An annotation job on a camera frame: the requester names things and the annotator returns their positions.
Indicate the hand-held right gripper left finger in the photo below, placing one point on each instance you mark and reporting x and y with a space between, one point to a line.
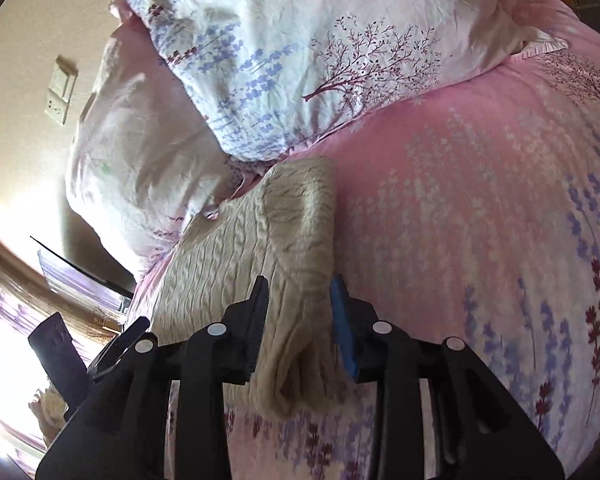
257 332

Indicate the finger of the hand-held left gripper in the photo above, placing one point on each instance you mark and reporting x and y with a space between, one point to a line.
120 347
60 360

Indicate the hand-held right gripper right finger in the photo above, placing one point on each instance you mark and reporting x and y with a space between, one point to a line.
344 332

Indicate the sheer patterned curtain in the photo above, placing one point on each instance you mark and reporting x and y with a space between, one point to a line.
15 320

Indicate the pink floral bed sheet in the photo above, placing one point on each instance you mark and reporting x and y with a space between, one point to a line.
480 260

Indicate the pink floral pillow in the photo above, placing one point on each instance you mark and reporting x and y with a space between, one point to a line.
140 170

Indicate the white blue floral pillow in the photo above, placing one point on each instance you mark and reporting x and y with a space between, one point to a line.
290 60

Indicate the white wall socket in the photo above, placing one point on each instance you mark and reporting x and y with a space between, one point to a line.
56 109

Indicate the white wall switch panel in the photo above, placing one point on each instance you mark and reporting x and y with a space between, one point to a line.
64 80

